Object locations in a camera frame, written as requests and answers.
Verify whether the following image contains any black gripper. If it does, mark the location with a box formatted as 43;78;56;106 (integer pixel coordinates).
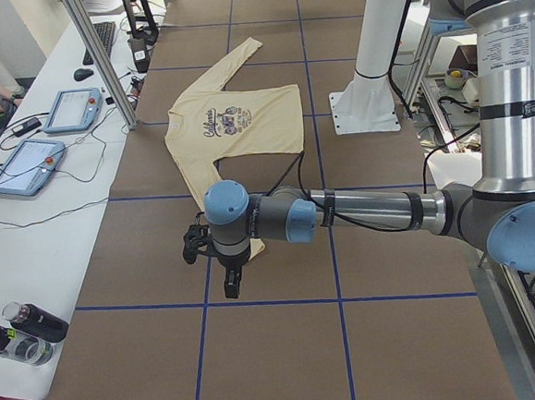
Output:
217;248;250;298

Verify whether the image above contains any cream long-sleeve printed shirt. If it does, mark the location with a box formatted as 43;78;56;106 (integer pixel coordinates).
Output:
157;33;313;269

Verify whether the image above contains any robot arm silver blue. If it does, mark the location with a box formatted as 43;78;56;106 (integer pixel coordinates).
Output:
202;0;535;298

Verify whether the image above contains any black lidded bottle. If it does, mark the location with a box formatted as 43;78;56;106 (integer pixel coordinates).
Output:
1;301;69;344

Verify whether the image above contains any clear plastic bottle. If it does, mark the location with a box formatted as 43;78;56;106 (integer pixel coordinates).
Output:
0;326;54;367

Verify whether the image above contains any upper blue teach pendant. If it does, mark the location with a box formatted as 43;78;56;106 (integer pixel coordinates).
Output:
43;88;103;134

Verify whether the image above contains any blue teach pendant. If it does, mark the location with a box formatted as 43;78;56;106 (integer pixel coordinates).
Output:
43;88;103;134
0;138;66;197

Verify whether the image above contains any lower blue teach pendant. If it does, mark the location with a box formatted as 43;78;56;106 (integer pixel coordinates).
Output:
0;138;66;197

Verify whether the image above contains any black power adapter brick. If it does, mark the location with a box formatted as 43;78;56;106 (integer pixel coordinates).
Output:
12;116;42;137

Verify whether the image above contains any black computer mouse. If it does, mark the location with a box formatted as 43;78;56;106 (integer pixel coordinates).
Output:
73;67;94;81

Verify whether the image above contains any black monitor stand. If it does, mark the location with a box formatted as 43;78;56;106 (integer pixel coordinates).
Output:
122;0;159;46

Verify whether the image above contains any black computer keyboard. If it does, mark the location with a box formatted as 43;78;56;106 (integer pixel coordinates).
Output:
80;20;116;66

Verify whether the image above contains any tape roll with yellow ball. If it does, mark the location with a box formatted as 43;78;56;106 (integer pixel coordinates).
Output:
444;68;471;90

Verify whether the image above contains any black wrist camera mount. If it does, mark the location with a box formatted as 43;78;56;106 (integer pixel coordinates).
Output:
182;212;217;264

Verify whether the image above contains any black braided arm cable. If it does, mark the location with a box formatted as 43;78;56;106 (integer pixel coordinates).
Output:
263;141;419;243

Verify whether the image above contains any aluminium frame post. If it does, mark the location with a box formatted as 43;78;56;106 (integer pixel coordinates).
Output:
61;0;138;130

